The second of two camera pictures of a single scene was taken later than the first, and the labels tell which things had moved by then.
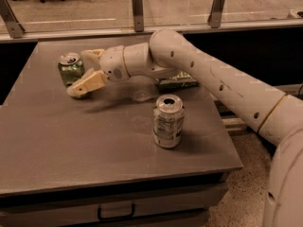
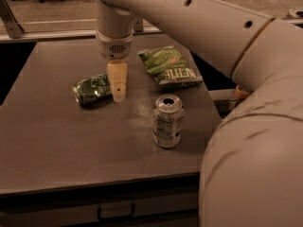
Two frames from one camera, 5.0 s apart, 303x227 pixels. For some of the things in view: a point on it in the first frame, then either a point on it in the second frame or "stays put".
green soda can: [71, 68] to [94, 91]
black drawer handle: [115, 218] stays put
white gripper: [113, 62] to [114, 47]
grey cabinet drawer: [174, 203] stays put
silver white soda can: [169, 117] stays put
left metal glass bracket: [10, 20] stays put
